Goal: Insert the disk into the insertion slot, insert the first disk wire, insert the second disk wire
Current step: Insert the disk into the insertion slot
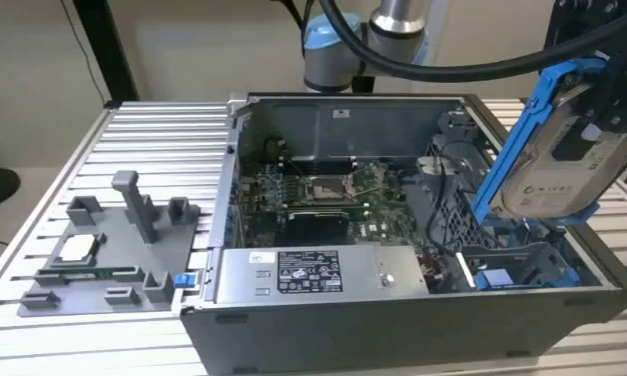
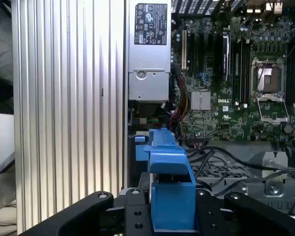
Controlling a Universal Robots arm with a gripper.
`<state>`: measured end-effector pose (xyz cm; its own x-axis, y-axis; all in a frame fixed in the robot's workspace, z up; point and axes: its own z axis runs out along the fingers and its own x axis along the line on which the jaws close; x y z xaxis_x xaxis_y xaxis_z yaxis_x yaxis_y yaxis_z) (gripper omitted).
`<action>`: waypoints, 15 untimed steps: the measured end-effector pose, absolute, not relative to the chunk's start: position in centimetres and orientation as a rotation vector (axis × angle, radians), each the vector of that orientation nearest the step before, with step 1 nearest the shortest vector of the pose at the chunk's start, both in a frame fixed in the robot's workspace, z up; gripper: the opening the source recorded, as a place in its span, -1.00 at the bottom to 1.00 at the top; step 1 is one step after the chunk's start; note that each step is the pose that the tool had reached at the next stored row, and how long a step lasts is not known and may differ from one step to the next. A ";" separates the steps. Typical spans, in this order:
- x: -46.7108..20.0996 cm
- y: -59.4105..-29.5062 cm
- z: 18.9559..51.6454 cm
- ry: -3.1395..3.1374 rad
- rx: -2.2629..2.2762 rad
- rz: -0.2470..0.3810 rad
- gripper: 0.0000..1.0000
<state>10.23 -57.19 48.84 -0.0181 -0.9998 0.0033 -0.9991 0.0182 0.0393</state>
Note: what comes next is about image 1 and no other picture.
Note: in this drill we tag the open black PC case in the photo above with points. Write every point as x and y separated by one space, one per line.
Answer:
371 340

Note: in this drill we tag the silver power supply unit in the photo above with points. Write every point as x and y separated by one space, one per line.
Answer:
240 282

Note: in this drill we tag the grey plastic parts rack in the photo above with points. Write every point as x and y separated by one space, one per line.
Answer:
114 235

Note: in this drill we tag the green RAM stick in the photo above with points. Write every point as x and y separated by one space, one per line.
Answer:
104 273

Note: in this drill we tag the black metal post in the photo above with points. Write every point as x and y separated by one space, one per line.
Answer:
106 51

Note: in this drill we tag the silver CPU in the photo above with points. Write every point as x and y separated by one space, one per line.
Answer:
77 248

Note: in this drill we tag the green motherboard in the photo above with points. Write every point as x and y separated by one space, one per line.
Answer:
381 219

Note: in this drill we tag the grey metal disk bay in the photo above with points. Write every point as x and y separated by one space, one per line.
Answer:
431 164

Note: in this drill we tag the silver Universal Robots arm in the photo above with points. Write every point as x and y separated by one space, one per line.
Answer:
328 58

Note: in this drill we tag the blue case latch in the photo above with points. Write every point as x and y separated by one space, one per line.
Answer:
182 280

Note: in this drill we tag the CPU socket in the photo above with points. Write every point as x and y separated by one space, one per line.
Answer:
324 190

